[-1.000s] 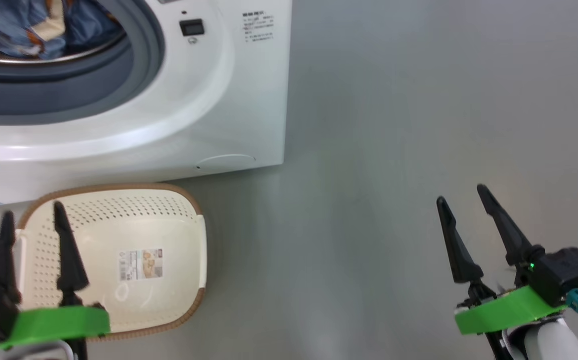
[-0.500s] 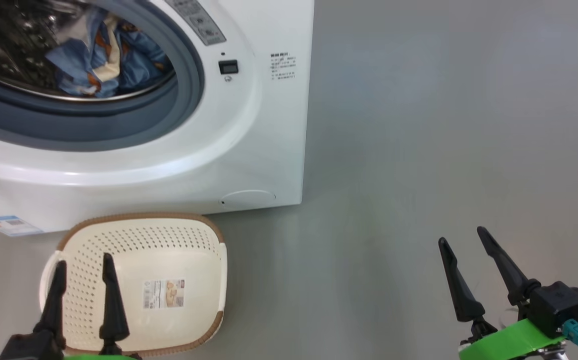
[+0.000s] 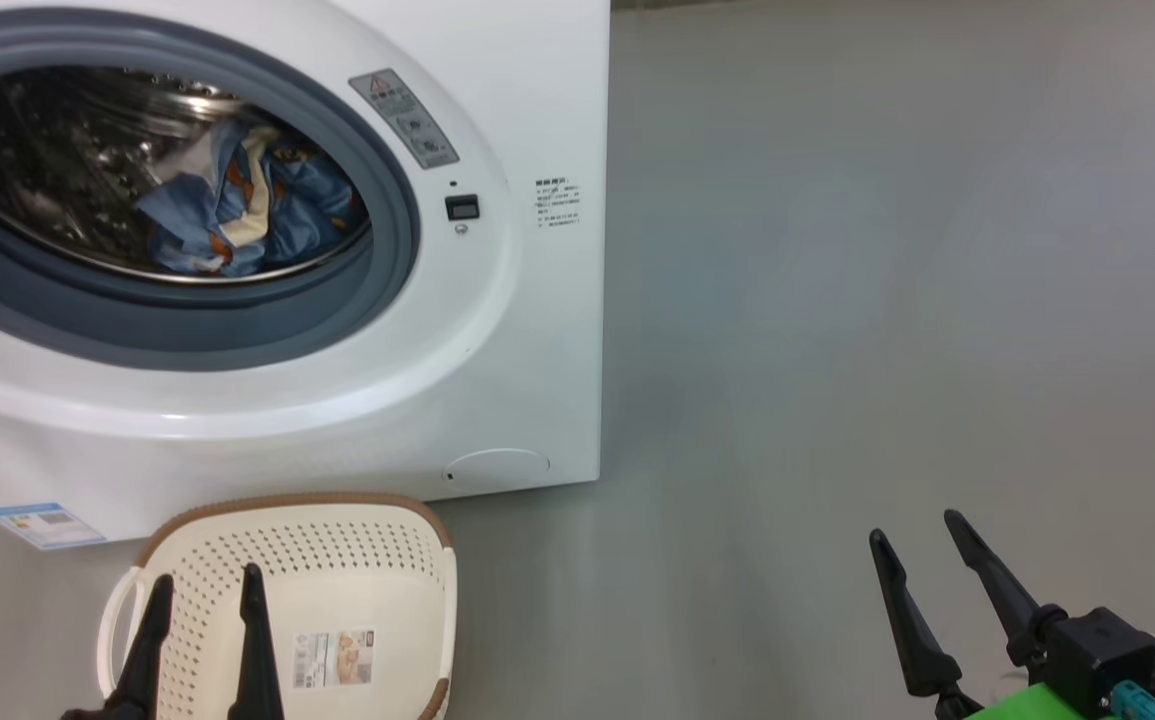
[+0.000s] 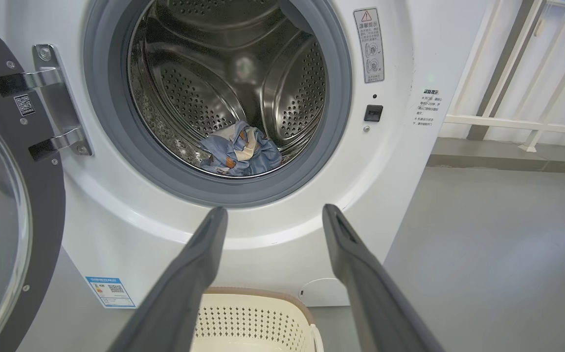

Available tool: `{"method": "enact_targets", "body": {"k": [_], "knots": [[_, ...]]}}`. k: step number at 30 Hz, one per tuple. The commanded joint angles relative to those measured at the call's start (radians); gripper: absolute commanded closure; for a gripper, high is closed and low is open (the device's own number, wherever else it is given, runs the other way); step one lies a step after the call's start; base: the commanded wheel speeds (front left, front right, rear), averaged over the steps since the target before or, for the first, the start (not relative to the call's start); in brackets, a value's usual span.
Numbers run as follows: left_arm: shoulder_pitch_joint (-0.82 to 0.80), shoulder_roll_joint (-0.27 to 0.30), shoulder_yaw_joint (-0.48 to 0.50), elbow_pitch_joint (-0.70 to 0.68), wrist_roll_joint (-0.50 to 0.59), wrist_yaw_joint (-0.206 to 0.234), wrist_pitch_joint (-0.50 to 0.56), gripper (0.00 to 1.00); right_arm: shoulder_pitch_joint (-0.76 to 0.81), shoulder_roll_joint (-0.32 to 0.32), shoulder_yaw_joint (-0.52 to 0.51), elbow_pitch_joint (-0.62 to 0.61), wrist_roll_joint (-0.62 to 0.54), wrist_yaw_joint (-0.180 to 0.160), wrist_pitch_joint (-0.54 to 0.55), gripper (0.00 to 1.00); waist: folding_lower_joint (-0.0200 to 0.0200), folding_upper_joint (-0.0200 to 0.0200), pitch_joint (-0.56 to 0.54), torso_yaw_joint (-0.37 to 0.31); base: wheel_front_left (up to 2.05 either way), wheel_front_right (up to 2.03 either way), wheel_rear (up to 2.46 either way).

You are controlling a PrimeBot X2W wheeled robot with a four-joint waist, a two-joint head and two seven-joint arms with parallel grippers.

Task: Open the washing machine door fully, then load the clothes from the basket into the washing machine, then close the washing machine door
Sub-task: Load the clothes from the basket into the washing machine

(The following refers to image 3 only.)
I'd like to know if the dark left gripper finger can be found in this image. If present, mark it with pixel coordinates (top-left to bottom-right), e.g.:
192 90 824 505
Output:
227 563 285 720
62 573 175 720

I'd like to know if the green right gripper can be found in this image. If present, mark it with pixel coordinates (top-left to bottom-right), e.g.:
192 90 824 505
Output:
869 509 1110 720

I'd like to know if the white garment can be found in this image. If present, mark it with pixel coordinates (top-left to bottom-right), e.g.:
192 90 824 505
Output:
152 125 283 251

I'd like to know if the blue cartoon-print garment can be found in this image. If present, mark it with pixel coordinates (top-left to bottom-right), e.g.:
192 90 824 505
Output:
134 120 370 278

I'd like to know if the grey rubber door gasket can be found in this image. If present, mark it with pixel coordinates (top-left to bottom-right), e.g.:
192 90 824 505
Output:
0 8 422 372

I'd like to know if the white front-load washing machine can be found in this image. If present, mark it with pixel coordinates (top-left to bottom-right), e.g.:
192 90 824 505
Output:
0 0 611 551

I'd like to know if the paper product label sticker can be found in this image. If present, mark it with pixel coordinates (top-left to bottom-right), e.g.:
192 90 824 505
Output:
292 628 376 691

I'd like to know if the cream perforated laundry basket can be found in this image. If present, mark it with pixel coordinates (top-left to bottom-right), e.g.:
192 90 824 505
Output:
97 492 458 720

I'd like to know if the blue energy label sticker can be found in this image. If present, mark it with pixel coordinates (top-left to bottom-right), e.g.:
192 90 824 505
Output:
0 502 106 551

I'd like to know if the round white filter cover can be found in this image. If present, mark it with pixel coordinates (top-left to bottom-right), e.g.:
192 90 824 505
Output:
442 448 551 491

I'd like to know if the grey warning sticker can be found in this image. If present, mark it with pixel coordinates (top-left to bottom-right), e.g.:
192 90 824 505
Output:
348 68 461 170

